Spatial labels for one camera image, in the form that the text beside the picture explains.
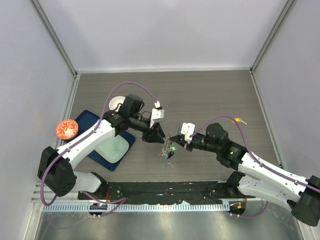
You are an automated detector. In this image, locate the blue keyring with keys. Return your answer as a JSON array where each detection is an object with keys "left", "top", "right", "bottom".
[{"left": 159, "top": 134, "right": 177, "bottom": 165}]

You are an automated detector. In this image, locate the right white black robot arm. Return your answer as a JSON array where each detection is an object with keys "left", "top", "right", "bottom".
[{"left": 170, "top": 123, "right": 320, "bottom": 227}]

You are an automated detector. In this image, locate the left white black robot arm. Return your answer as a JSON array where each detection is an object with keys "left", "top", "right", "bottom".
[{"left": 37, "top": 94, "right": 165, "bottom": 200}]

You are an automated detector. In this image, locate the white round bowl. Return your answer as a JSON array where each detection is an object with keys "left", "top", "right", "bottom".
[{"left": 108, "top": 96, "right": 126, "bottom": 112}]

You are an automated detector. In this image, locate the pale green divided plate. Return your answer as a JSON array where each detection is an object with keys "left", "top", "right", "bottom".
[{"left": 95, "top": 135, "right": 130, "bottom": 164}]

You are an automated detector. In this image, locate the yellow tagged key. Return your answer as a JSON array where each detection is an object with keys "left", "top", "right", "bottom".
[{"left": 231, "top": 117, "right": 247, "bottom": 125}]

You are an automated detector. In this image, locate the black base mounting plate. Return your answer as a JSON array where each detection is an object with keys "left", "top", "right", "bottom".
[{"left": 77, "top": 180, "right": 256, "bottom": 204}]

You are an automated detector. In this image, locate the dark blue tray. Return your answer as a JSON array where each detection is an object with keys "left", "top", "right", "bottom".
[{"left": 75, "top": 110, "right": 136, "bottom": 172}]

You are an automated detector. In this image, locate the orange patterned bowl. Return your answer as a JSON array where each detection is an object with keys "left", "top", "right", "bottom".
[{"left": 55, "top": 119, "right": 79, "bottom": 140}]

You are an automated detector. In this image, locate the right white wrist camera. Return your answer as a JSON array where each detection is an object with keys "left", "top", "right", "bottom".
[{"left": 178, "top": 122, "right": 196, "bottom": 144}]

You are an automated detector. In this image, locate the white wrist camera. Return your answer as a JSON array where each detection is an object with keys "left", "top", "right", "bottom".
[
  {"left": 149, "top": 101, "right": 165, "bottom": 128},
  {"left": 178, "top": 122, "right": 196, "bottom": 144}
]

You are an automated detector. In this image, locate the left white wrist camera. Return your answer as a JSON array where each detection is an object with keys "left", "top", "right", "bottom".
[{"left": 149, "top": 101, "right": 165, "bottom": 128}]

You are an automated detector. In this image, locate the white slotted cable duct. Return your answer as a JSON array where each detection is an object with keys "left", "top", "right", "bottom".
[{"left": 42, "top": 201, "right": 230, "bottom": 213}]

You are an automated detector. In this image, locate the aluminium frame rail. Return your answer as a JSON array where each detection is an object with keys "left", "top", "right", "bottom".
[{"left": 31, "top": 182, "right": 316, "bottom": 240}]

